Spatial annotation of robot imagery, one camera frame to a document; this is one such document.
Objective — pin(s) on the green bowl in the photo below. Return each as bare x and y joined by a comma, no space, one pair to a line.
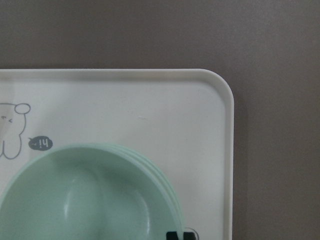
166,184
86,193

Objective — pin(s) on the green bowl on tray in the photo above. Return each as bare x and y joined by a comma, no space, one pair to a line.
166,184

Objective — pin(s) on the cream rectangular tray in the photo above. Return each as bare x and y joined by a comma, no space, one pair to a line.
181,119

